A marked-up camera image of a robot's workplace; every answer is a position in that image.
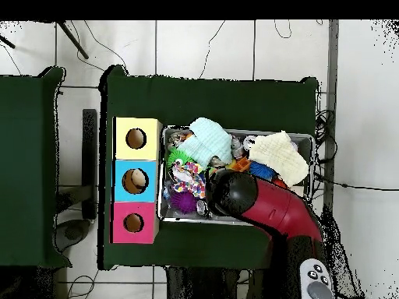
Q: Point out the cream knitted cloth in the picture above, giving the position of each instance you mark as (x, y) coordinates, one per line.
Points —
(280, 158)

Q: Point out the black tripod leg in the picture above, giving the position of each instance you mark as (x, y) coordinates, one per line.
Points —
(73, 40)

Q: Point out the dark green table cloth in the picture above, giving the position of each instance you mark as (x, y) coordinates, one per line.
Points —
(218, 99)

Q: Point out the black upright panel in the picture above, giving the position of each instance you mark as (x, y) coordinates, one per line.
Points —
(89, 146)

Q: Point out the mint green knitted cloth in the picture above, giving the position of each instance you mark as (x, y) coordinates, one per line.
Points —
(209, 140)

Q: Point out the clear plastic packet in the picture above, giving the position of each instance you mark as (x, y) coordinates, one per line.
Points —
(166, 190)

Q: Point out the small orange basketball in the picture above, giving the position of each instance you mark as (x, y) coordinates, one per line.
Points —
(189, 136)

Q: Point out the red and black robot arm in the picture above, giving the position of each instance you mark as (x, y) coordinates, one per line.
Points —
(274, 208)

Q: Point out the dark green side cloth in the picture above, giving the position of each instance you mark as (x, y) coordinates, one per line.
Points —
(28, 155)

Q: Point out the grey stand foot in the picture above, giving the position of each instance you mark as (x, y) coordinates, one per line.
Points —
(73, 233)

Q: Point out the small green puffer toy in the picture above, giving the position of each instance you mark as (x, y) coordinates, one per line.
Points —
(177, 157)

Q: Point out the orange plastic toy crate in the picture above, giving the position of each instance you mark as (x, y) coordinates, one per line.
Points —
(241, 164)

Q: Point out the black and silver drink can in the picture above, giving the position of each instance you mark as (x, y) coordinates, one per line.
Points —
(202, 208)

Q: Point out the wooden box with three holes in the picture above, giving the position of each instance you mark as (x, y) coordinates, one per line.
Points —
(137, 152)

